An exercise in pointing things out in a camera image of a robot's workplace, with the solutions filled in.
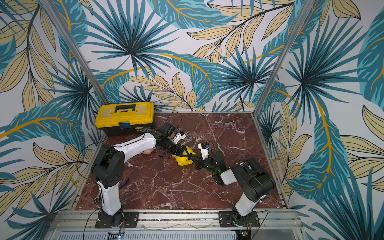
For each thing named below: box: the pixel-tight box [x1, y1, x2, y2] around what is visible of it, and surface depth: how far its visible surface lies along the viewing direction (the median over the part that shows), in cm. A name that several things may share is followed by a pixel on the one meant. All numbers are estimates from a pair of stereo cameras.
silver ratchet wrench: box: [93, 190, 101, 205], surface depth 80 cm
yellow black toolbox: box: [95, 101, 155, 137], surface depth 97 cm
